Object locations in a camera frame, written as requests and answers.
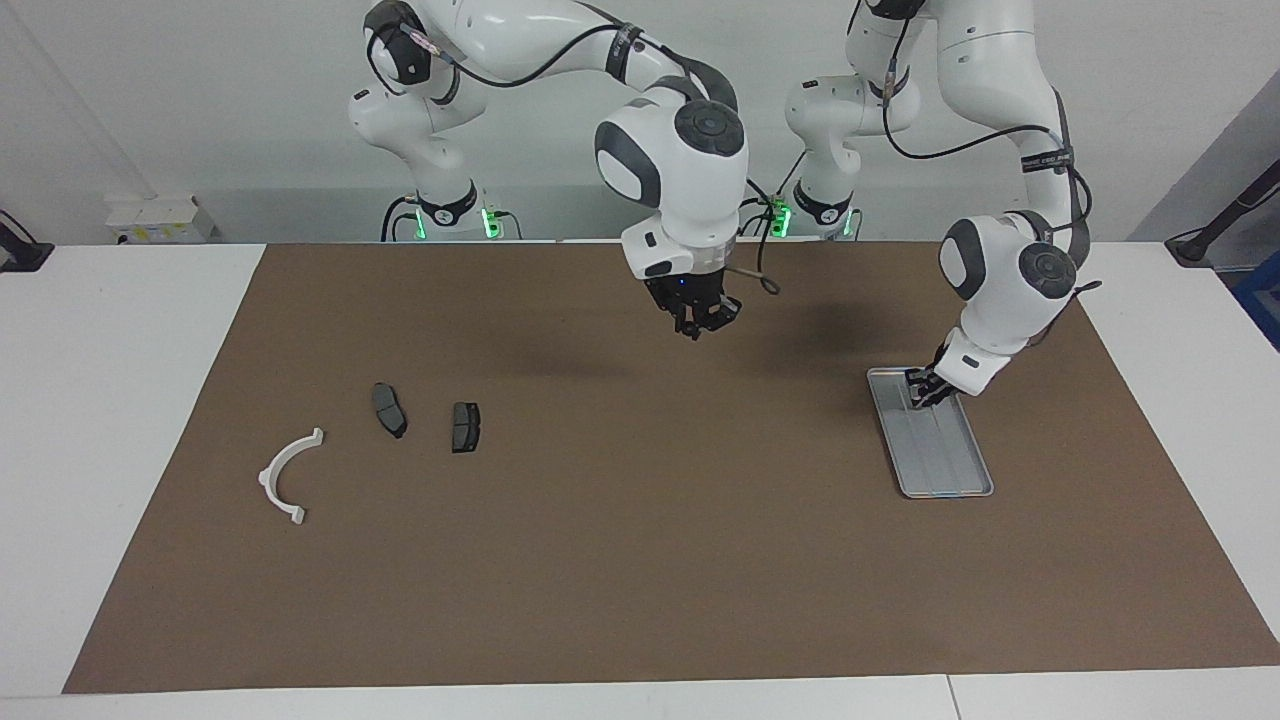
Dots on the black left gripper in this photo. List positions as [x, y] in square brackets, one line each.
[935, 380]

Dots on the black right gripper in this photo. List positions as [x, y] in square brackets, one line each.
[690, 295]

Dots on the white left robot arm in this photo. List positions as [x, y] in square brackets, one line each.
[1000, 290]

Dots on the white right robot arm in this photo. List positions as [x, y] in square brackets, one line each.
[690, 180]

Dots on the silver metal tray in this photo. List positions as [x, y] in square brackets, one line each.
[935, 445]

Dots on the brown table mat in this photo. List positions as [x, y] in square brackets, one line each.
[650, 560]

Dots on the rectangular dark grey brake pad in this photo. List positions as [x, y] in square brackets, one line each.
[465, 427]

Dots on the curved dark grey brake pad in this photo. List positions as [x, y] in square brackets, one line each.
[388, 408]

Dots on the blue crate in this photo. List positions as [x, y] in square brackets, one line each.
[1262, 300]

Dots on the white box with yellow labels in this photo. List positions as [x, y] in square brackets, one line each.
[160, 218]

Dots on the black table clamp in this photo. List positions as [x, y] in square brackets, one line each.
[20, 250]

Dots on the white curved plastic bracket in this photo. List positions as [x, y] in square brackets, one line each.
[272, 487]

